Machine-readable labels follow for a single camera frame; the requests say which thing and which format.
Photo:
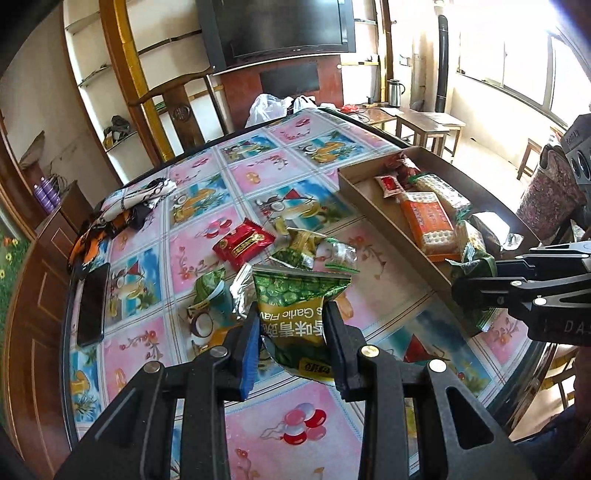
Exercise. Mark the dark red snack packet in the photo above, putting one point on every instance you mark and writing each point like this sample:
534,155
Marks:
406,168

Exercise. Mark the white wall shelf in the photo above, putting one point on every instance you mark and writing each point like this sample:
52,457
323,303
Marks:
85,50

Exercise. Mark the floral upholstered chair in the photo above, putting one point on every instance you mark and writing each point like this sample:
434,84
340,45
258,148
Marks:
549,194

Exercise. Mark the red item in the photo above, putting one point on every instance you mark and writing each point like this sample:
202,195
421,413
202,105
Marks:
351,108

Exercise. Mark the clear green snack packet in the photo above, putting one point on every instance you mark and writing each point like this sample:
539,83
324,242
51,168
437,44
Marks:
341,256

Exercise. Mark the small wooden stool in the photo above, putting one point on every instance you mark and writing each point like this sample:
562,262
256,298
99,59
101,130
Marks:
531,147

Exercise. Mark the patterned scarf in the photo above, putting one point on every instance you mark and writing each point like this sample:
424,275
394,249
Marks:
124,207

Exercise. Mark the black television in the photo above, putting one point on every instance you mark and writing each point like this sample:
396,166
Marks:
277,27

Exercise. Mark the small white plastic bag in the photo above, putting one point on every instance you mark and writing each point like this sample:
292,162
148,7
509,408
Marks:
302,104

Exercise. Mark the wall switch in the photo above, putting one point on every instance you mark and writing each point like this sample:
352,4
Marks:
405,60

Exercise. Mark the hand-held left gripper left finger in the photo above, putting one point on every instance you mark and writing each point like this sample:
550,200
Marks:
250,360

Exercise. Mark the small red snack packet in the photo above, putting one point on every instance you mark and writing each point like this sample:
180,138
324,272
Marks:
390,184

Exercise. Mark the purple bottle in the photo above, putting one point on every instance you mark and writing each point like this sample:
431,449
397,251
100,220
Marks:
39,193
51,197

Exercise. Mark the large green pea packet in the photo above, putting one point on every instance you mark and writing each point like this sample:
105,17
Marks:
295,304

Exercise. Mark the wooden cabinet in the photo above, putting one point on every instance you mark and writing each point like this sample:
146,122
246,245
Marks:
41,323

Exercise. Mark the orange cracker packet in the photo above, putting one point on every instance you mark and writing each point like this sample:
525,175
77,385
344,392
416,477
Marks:
427,221

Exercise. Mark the low wooden table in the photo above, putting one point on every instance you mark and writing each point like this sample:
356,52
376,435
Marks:
376,117

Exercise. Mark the brown cloth bag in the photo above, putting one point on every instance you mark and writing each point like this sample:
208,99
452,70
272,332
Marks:
32,147

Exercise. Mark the person's dark blue clothing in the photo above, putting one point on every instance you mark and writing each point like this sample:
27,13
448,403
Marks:
554,431

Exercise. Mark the flower wall poster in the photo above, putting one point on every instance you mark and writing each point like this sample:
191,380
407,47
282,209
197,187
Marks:
9,249

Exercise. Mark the cardboard box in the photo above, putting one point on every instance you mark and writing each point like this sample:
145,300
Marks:
383,217

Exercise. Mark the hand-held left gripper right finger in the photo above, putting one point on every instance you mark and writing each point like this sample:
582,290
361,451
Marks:
339,350

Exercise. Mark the grey cloth bundle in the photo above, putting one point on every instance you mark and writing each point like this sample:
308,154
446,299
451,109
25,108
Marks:
115,130

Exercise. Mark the black phone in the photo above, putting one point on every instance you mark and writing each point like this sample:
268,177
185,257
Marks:
92,304

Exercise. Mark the gold pillar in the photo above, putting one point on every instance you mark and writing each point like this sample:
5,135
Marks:
131,60

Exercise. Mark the black wall panel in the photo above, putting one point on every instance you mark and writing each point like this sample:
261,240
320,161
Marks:
291,79

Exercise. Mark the steel kettle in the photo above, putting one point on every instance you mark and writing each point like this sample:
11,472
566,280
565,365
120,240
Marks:
395,92

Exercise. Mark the window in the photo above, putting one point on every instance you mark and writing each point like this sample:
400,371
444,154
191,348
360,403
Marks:
521,60

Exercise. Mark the large silver foil bag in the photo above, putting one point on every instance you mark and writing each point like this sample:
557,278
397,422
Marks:
494,228

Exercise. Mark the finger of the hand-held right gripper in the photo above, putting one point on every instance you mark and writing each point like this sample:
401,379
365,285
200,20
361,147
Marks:
485,290
545,261

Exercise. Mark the dark green snack packet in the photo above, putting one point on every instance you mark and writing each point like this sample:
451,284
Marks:
291,259

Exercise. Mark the black stovepipe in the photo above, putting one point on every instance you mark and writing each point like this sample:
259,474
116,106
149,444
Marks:
442,60

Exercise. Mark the wooden chair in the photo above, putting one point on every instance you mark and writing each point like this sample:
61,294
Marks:
180,113

